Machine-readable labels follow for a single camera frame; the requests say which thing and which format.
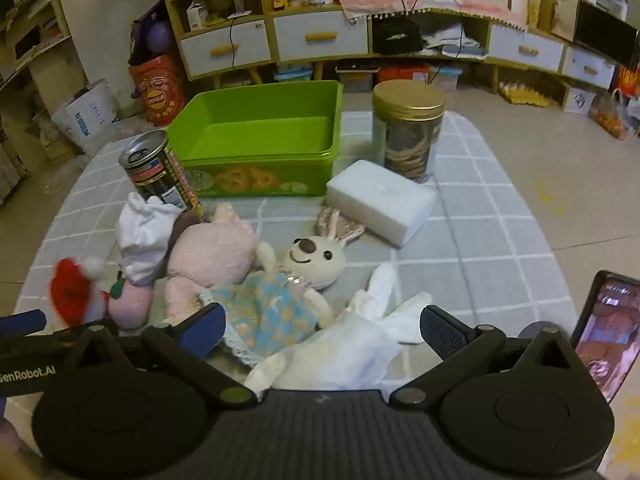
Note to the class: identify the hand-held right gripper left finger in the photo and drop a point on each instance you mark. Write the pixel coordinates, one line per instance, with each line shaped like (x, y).
(202, 329)

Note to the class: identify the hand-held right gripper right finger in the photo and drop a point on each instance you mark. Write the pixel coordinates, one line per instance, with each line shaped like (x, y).
(440, 334)

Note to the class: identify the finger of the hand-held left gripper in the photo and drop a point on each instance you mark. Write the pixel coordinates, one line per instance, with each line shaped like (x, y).
(20, 322)

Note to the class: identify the red white santa plush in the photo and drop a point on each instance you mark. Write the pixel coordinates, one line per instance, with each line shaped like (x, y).
(75, 290)

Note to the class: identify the pink plush rabbit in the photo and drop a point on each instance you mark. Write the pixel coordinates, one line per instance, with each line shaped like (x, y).
(210, 255)

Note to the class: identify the white plush toy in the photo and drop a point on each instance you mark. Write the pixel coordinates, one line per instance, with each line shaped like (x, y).
(350, 340)

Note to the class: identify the cream rabbit plush blue dress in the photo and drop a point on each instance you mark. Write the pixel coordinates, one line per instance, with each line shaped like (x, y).
(305, 256)

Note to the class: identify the printed tin can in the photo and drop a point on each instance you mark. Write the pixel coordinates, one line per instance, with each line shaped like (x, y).
(155, 175)

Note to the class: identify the green plastic box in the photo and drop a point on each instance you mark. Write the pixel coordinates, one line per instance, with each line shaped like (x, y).
(250, 130)

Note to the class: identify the grey checked tablecloth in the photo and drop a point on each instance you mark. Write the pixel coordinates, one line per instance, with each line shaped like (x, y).
(475, 240)

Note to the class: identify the white foam block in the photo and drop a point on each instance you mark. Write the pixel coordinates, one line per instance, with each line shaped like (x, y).
(380, 200)

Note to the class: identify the smartphone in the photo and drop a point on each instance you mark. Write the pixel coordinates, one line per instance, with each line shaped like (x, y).
(605, 340)

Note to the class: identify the clear jar gold lid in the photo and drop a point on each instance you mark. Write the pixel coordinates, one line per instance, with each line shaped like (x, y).
(407, 135)

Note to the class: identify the white printed sack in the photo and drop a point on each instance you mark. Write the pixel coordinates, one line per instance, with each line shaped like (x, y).
(85, 112)

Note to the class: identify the red printed bag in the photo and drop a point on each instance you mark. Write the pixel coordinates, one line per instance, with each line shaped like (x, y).
(159, 91)

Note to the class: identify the row of yellow bottles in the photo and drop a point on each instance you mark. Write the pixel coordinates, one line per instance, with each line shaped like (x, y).
(527, 94)

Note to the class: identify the red box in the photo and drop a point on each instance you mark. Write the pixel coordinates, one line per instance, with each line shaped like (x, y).
(402, 75)

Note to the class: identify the blue lid storage box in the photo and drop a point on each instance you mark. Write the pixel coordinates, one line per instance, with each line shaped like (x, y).
(295, 75)

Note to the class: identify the white cardboard box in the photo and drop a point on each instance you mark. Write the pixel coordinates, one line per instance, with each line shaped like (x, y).
(580, 99)

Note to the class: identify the bag of oranges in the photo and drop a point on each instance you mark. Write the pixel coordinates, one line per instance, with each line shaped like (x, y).
(612, 117)

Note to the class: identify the purple ball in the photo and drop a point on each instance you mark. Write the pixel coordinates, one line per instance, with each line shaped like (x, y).
(161, 36)

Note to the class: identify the black bag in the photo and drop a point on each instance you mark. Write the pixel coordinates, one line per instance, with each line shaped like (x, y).
(397, 37)

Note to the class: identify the tall wooden shelf cabinet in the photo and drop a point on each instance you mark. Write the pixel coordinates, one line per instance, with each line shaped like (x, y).
(265, 15)

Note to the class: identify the long wooden tv cabinet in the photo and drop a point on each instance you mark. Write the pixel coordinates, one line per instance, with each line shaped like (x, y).
(500, 17)

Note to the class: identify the pink fringed cloth runner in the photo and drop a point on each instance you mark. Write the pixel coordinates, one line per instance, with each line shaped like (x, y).
(380, 0)

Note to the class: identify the black microwave oven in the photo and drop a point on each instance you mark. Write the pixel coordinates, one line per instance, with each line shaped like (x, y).
(605, 32)

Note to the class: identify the cream appliance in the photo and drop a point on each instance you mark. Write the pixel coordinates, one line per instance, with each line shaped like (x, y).
(570, 0)

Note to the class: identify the wooden wall shelf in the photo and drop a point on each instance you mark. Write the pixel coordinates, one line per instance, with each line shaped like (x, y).
(35, 60)

